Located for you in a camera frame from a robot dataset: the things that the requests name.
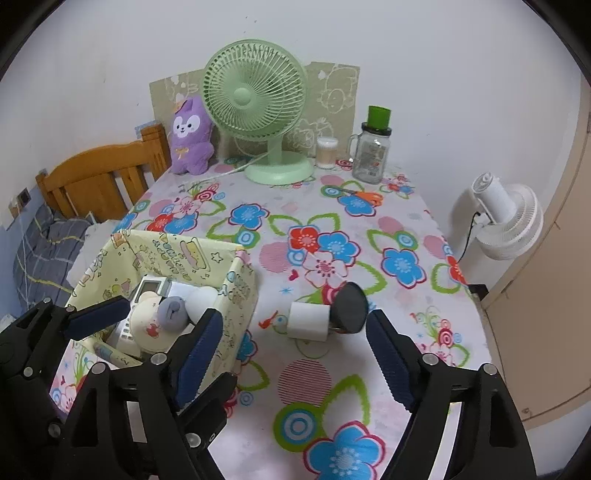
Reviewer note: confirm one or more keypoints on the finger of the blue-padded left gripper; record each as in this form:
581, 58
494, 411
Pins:
155, 419

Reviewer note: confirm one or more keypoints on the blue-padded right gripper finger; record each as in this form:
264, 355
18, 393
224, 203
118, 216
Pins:
490, 442

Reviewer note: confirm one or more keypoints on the white remote control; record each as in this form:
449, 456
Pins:
149, 287

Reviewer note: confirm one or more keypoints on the white egg-shaped object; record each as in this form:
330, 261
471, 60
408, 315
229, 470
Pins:
198, 301

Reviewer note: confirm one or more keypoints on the black oval tray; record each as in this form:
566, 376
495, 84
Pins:
349, 309

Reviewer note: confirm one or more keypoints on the white 45W charger box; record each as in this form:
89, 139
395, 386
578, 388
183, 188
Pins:
309, 322

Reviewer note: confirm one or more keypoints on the grey seal plush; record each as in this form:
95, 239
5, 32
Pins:
171, 314

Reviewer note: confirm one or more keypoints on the beige cabinet door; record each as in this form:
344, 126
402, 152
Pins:
540, 311

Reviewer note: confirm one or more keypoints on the floral tablecloth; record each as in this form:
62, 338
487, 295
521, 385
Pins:
320, 410

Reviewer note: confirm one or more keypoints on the yellow cartoon storage box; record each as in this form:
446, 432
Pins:
130, 255

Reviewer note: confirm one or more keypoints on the grey plaid bedding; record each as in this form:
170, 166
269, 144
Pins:
46, 253

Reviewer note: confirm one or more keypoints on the white clip fan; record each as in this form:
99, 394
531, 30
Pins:
514, 214

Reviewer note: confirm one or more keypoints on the wooden bed headboard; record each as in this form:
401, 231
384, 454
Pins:
96, 181

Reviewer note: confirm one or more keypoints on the purple plush toy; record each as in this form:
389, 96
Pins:
190, 140

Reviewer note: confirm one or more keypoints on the glass jar green lid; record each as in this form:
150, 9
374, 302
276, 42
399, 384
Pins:
370, 148

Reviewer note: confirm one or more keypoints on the cotton swab container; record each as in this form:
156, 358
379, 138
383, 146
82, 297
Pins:
326, 152

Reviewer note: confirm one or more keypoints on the green desk fan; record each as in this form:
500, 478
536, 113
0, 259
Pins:
256, 91

